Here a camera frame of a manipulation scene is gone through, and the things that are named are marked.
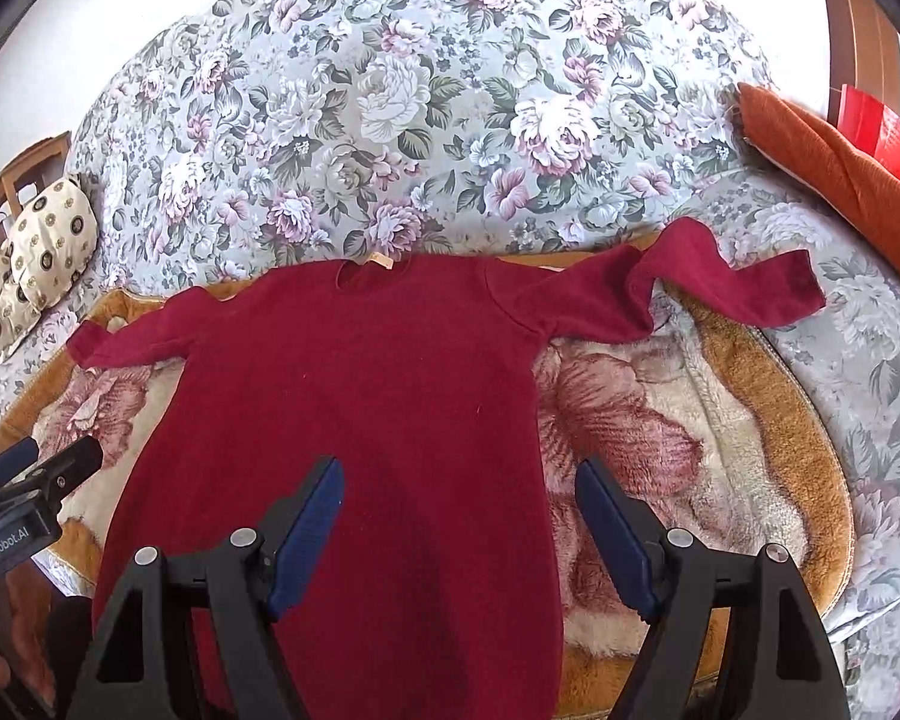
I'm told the dark red knit sweater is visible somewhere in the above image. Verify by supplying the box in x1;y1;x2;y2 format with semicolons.
68;218;824;718

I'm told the person's left hand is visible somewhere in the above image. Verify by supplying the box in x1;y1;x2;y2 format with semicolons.
0;561;92;718

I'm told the cream patterned pillow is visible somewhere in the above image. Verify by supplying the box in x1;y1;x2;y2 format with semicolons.
0;174;98;362

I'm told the floral plush fleece blanket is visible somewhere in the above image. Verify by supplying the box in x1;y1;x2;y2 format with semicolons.
0;288;854;718

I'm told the wooden chair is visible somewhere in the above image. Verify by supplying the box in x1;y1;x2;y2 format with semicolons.
0;130;71;244

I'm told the orange velvet cushion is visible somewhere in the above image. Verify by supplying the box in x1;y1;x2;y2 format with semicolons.
738;83;900;276

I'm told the floral bed quilt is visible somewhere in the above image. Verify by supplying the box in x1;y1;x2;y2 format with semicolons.
0;0;900;720

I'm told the red box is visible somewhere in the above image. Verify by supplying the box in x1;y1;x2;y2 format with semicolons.
837;85;900;180

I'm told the wooden bed post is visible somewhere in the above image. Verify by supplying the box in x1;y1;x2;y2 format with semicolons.
824;0;900;125

